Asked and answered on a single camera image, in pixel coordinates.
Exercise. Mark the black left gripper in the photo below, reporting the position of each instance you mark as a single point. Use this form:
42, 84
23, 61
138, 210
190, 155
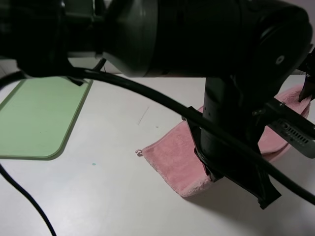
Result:
226, 133

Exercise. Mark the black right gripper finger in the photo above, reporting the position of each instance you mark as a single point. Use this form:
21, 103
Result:
308, 89

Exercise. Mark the pink fluffy towel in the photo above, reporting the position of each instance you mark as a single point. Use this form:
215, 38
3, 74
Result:
173, 157

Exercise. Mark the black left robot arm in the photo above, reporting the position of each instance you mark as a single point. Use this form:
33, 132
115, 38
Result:
217, 63

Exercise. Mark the light green plastic tray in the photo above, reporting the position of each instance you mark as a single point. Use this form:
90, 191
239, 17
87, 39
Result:
38, 116

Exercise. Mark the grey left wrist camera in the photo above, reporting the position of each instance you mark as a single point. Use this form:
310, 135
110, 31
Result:
285, 128

